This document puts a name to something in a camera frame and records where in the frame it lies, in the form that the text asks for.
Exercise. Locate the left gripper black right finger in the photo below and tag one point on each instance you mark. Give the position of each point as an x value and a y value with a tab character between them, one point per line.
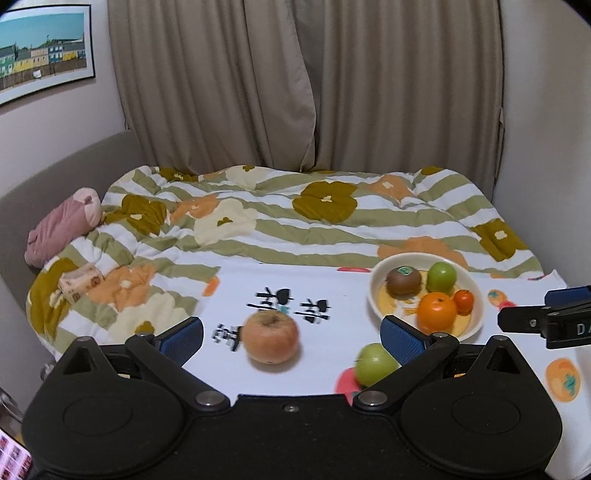
419	356

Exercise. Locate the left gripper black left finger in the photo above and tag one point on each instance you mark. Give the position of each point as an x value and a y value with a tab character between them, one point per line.
163	357

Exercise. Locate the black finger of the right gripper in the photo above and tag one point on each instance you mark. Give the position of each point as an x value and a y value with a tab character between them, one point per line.
556	298
523	319

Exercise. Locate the large green apple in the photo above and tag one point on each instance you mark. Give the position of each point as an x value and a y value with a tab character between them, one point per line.
373	364

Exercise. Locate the small red-orange tangerine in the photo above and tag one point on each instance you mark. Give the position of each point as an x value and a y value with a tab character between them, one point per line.
464	300

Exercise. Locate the red yellow apple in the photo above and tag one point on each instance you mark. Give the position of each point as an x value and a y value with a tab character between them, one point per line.
270	337

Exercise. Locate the orange in bowl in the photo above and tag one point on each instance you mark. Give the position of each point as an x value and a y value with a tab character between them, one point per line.
436	312

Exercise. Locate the cream ceramic bowl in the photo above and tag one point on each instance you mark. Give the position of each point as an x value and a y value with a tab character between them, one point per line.
383	304

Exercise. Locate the brown kiwi with sticker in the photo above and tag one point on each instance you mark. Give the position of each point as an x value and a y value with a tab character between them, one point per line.
403	281

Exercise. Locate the small green apple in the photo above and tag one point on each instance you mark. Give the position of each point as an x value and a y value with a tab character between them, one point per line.
441	277

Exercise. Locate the white fruit-print cloth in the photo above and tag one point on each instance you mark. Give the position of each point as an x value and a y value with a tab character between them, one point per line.
332	311

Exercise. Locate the small patterned pouch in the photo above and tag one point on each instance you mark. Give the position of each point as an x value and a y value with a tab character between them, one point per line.
77	283

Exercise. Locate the floral striped quilt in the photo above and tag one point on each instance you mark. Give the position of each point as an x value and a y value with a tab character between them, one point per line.
165	234

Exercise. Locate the pink plush pillow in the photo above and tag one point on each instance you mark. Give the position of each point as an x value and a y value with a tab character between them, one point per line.
74	217

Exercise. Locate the phone screen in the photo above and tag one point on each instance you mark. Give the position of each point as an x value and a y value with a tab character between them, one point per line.
15	459

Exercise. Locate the grey bed headboard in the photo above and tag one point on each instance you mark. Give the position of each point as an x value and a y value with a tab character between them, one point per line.
97	166

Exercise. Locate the beige curtain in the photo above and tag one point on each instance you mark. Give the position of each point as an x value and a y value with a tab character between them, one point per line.
360	86

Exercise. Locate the framed houses picture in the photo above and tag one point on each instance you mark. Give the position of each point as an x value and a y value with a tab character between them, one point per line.
43	47

